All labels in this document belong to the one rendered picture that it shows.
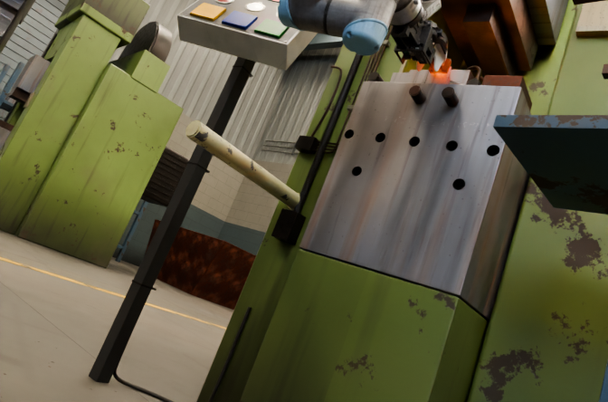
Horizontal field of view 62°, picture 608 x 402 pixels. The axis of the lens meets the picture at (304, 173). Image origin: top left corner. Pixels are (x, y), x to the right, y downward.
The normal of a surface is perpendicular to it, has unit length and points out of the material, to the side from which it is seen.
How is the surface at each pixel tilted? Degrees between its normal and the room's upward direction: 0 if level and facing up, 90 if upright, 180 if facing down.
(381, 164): 90
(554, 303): 90
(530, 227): 90
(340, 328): 90
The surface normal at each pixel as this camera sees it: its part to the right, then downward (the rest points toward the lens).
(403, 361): -0.52, -0.41
